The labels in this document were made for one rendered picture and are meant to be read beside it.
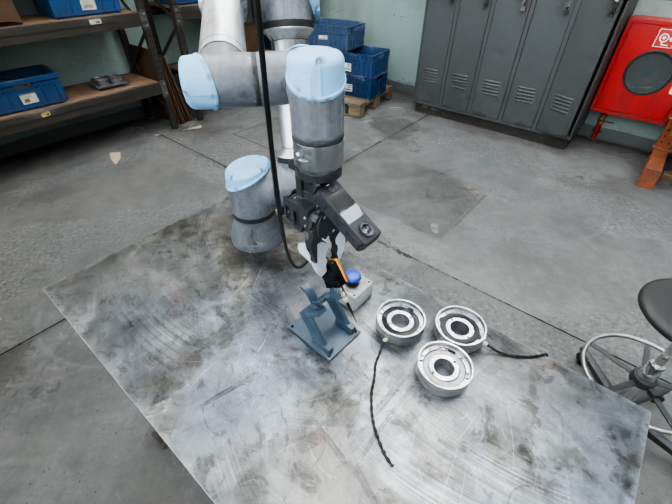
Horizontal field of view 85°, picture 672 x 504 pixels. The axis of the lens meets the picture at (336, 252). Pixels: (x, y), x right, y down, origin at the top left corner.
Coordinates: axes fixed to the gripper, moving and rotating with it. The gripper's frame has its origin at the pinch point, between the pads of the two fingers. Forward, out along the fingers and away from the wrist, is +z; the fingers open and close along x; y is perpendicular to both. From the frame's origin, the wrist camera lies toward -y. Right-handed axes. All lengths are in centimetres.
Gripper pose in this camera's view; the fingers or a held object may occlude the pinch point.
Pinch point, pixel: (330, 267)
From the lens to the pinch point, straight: 67.4
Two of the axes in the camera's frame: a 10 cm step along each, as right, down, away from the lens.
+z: 0.0, 7.6, 6.5
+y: -7.4, -4.4, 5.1
